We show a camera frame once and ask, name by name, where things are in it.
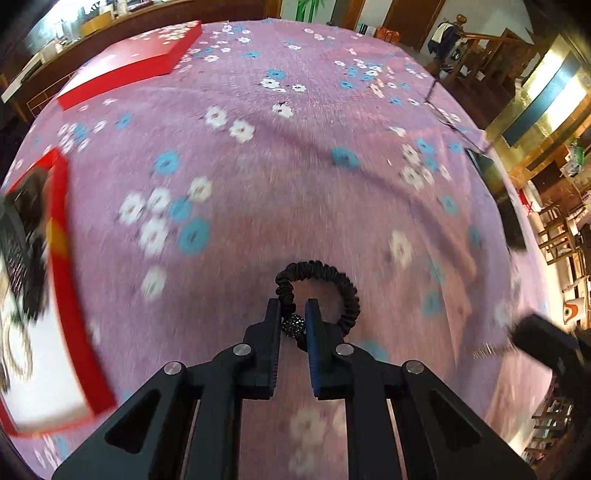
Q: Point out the jacket on stair post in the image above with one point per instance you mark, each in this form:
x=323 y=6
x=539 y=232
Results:
x=443 y=39

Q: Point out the thin black rod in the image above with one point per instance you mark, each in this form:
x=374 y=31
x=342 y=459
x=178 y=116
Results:
x=457 y=122

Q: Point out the red gift box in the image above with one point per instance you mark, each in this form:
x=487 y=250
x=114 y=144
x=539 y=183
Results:
x=62 y=277

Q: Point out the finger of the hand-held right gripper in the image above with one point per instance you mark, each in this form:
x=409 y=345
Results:
x=545 y=339

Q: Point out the wooden door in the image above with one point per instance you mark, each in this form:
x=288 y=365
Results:
x=411 y=18

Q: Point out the wooden chairs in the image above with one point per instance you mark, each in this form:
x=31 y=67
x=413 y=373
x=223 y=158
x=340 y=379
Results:
x=558 y=235

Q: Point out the wooden stair railing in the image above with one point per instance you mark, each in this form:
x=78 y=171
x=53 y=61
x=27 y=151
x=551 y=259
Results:
x=489 y=60

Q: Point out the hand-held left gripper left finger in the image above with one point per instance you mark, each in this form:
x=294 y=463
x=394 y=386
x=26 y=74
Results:
x=278 y=355

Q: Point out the thin sparkly hair clip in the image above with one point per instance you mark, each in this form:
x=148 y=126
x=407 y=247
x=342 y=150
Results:
x=491 y=350

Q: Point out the purple floral tablecloth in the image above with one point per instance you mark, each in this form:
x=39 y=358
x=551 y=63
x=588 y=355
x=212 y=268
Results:
x=277 y=184

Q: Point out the gold blue striped panel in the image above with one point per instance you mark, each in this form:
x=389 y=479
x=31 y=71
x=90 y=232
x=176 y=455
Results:
x=540 y=106

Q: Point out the red box lid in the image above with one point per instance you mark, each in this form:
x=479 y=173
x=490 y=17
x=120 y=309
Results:
x=134 y=64

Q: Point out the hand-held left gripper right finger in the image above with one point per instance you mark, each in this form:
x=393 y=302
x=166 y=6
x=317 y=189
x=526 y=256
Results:
x=310 y=355

